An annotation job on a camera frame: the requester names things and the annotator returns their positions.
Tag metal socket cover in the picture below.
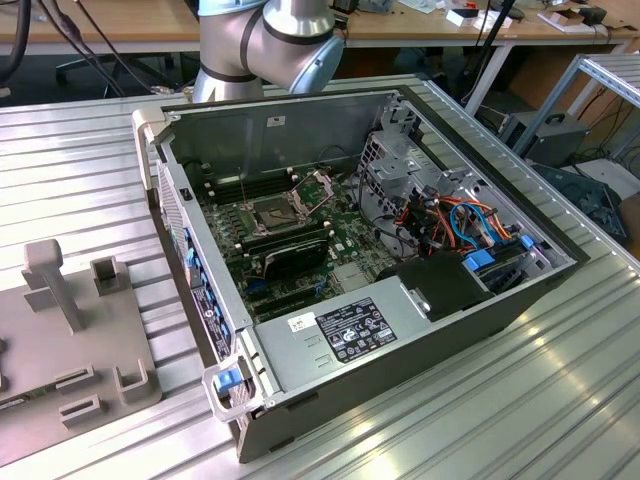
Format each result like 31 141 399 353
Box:
289 168 336 217

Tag CPU socket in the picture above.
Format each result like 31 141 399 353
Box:
238 193 306 236

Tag green motherboard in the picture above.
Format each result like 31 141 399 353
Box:
192 164 404 324

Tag black expansion card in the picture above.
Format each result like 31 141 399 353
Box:
260 238 331 282

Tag silver chipset heatsink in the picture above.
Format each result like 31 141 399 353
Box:
332 262 367 292

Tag black expansion slot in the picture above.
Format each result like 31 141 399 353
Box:
244 285 321 307
252 294 326 321

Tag black rating label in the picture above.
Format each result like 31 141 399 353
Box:
315 295 400 365

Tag silver drive cage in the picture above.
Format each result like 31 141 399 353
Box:
357 127 484 244

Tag RAM slot white clips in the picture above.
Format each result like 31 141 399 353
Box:
206 177 297 198
201 165 291 186

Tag grey power supply unit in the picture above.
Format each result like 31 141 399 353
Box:
252 277 436 397

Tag black plastic air shroud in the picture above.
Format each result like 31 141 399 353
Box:
374 252 496 322

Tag blue case latch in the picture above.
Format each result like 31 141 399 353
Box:
212 368 242 393

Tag open grey PC case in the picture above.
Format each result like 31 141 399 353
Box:
130 85 592 465

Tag small white box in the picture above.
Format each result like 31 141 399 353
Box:
444 7 484 29

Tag dark teal plastic housing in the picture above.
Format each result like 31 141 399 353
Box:
529 162 629 246

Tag grey parts rack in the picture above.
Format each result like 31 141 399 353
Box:
0 238 165 467

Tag wooden office desk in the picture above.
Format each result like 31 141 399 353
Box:
344 0 636 116
0 0 201 56

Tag black office chair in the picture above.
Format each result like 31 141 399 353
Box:
53 52 174 99

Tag black tripod pole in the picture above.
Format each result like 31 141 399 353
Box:
478 0 517 47

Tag brown cardboard box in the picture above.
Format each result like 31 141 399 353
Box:
618 193 640 246

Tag open cardboard box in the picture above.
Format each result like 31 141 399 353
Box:
537 7 609 35

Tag black round wire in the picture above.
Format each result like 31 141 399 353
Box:
355 167 419 251

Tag orange wire bundle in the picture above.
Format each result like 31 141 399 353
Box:
393 193 451 257

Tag blue flat wire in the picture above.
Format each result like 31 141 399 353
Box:
448 199 497 247

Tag black box with handle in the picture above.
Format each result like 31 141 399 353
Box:
499 112 591 169

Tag aluminium profile frame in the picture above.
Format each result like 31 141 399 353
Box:
512 52 640 161

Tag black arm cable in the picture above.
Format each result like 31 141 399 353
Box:
0 0 34 99

